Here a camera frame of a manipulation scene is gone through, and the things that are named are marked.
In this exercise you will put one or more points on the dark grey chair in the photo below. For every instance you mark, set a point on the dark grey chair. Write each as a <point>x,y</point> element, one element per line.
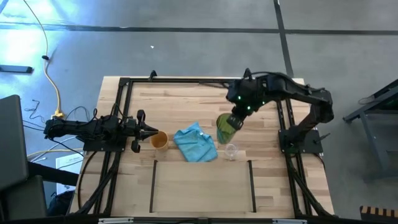
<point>12,146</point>

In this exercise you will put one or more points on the grey metal side table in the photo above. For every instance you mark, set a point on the grey metal side table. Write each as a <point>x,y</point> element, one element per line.
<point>370,124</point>

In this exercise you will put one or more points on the orange cup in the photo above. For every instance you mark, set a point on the orange cup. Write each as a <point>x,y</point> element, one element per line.
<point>159,141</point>

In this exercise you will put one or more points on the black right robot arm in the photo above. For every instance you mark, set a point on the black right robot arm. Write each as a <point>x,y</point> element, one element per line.
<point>311,96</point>

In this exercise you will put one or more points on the yellow plug adapter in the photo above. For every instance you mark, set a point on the yellow plug adapter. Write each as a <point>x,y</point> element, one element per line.
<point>58,115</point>

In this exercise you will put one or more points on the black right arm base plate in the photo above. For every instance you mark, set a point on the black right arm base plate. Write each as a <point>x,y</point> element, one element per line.
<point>311,140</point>

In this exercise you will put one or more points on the black frame clamp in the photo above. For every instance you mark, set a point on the black frame clamp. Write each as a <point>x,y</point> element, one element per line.
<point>152,75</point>
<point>247,74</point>

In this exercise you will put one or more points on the green glass cup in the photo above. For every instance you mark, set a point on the green glass cup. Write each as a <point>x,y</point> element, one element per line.
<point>224,134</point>

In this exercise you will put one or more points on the blue microfibre cloth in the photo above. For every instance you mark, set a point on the blue microfibre cloth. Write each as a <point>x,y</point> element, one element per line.
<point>196,144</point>

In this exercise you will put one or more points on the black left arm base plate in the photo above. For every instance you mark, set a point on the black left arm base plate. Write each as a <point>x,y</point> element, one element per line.
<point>102,147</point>

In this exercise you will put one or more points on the white paper sheet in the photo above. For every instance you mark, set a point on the white paper sheet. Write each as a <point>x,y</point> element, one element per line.
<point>70,160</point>

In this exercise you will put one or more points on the flat black floor bar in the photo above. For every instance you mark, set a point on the flat black floor bar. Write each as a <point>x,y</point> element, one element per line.
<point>15,69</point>

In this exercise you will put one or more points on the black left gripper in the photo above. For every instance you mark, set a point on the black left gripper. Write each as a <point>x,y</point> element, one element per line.
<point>138,130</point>

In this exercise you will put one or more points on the orange black striped object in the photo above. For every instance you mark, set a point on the orange black striped object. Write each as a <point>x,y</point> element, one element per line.
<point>377,213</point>

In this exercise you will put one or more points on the small clear glass mug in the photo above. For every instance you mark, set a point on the small clear glass mug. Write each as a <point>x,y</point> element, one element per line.
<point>231,151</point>

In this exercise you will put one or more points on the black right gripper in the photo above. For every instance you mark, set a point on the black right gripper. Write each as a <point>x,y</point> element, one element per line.
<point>241,112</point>

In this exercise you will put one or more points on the black aluminium table frame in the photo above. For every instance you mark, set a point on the black aluminium table frame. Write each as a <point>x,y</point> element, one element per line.
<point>186,80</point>

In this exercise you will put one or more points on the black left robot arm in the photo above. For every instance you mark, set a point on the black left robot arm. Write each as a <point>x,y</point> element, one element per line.
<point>77,129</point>

